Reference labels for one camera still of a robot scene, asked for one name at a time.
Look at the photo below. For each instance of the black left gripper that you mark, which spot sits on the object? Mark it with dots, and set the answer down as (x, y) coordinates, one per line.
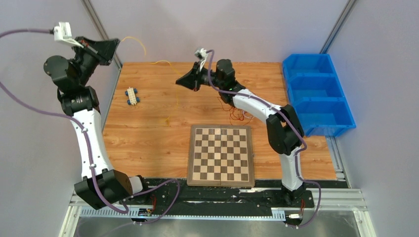
(105, 50)

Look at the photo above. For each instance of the wooden chessboard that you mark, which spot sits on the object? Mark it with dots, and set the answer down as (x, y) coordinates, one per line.
(221, 156)

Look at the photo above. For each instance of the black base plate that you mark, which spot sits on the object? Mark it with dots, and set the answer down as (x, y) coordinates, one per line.
(177, 198)

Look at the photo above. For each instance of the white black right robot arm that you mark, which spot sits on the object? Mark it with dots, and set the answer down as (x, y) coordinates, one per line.
(284, 131)

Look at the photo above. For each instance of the blue compartment bin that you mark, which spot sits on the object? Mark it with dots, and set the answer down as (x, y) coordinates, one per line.
(315, 92)

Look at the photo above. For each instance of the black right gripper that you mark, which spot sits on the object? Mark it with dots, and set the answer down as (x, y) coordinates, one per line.
(188, 80)

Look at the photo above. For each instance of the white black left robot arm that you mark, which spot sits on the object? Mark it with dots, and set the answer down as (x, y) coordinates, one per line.
(101, 184)

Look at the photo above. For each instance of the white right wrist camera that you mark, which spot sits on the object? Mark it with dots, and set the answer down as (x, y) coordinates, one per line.
(202, 55)

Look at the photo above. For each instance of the aluminium frame rail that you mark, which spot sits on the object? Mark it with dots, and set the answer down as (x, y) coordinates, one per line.
(330, 198)

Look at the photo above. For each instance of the white blue connector block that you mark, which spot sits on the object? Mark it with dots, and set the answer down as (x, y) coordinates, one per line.
(132, 98)

